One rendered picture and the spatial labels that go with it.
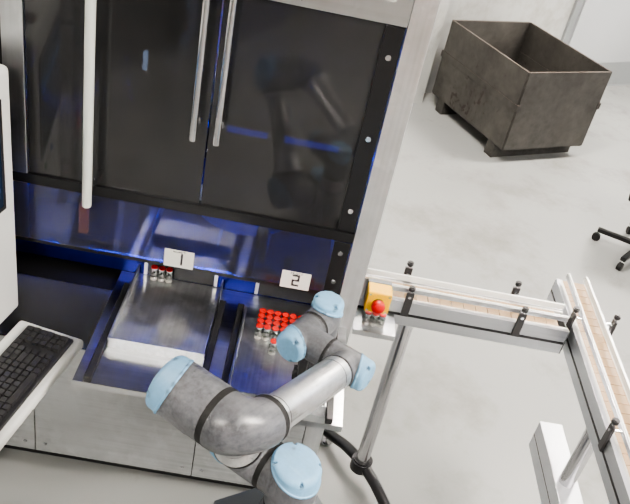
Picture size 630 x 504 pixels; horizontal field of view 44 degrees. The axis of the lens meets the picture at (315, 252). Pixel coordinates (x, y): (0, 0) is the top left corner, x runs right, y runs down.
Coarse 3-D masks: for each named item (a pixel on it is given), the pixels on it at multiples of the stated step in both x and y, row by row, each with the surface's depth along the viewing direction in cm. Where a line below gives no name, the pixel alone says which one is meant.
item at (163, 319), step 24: (144, 288) 233; (168, 288) 235; (192, 288) 237; (216, 288) 239; (120, 312) 218; (144, 312) 224; (168, 312) 226; (192, 312) 228; (120, 336) 214; (144, 336) 216; (168, 336) 217; (192, 336) 219
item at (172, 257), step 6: (168, 252) 223; (174, 252) 223; (180, 252) 223; (186, 252) 223; (168, 258) 224; (174, 258) 224; (180, 258) 224; (186, 258) 224; (192, 258) 224; (168, 264) 226; (174, 264) 225; (186, 264) 225; (192, 264) 225
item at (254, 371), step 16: (256, 320) 230; (240, 336) 219; (240, 352) 217; (256, 352) 219; (240, 368) 212; (256, 368) 213; (272, 368) 215; (288, 368) 216; (240, 384) 207; (256, 384) 208; (272, 384) 210
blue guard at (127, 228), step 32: (32, 192) 215; (64, 192) 214; (32, 224) 221; (64, 224) 220; (96, 224) 219; (128, 224) 219; (160, 224) 218; (192, 224) 218; (224, 224) 217; (160, 256) 224; (224, 256) 223; (256, 256) 222; (288, 256) 222; (320, 256) 221; (320, 288) 227
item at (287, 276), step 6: (282, 270) 224; (282, 276) 226; (288, 276) 225; (294, 276) 225; (300, 276) 225; (306, 276) 225; (282, 282) 227; (288, 282) 227; (294, 282) 226; (300, 282) 226; (306, 282) 226; (294, 288) 228; (300, 288) 228; (306, 288) 227
